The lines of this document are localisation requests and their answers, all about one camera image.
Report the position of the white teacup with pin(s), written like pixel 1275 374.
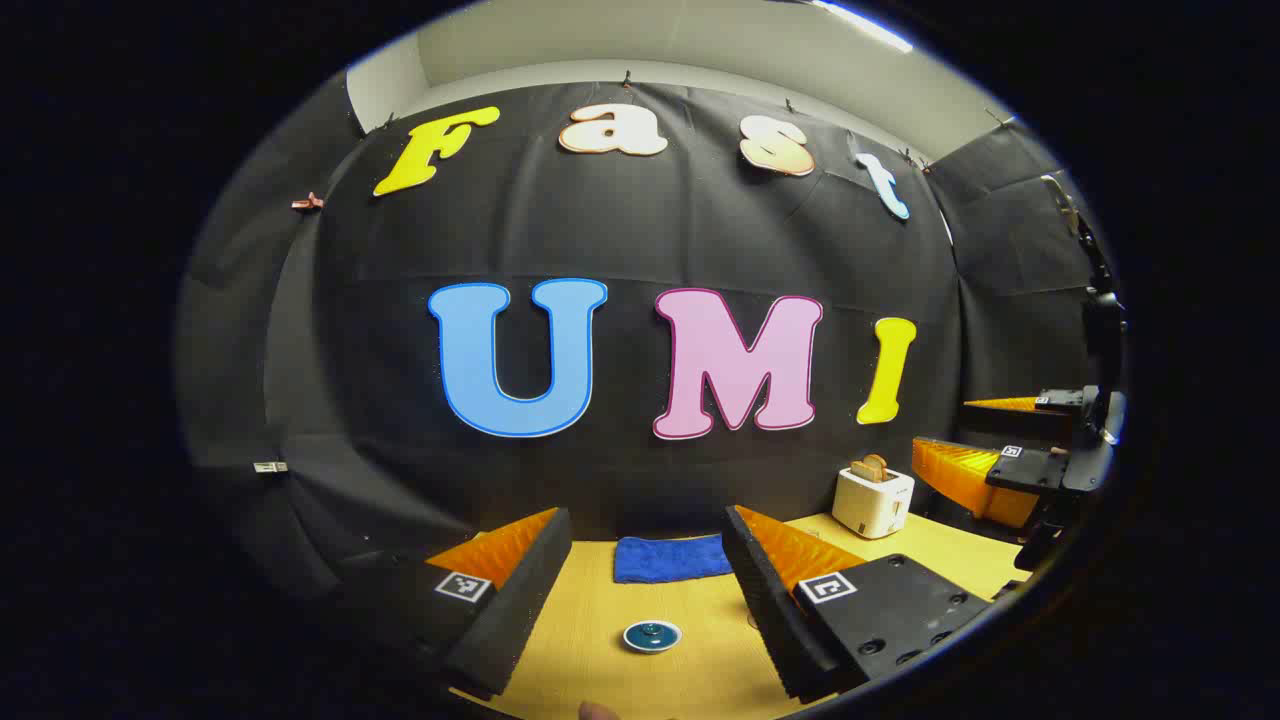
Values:
pixel 652 650

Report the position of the black backdrop cloth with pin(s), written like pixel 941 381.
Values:
pixel 620 230

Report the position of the pink clip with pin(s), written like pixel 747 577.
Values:
pixel 308 202

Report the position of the white clip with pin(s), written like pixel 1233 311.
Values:
pixel 270 467

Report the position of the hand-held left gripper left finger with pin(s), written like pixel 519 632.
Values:
pixel 520 600

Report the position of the dark blue teacup lid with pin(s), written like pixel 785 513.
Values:
pixel 652 634

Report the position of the white toaster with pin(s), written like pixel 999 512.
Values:
pixel 873 505

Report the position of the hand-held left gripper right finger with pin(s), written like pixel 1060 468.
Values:
pixel 770 610

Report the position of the toast slice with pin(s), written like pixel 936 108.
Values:
pixel 880 463
pixel 862 470

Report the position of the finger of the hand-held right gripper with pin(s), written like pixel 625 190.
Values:
pixel 1020 422
pixel 1030 470

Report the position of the blue towel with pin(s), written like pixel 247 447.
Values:
pixel 670 560

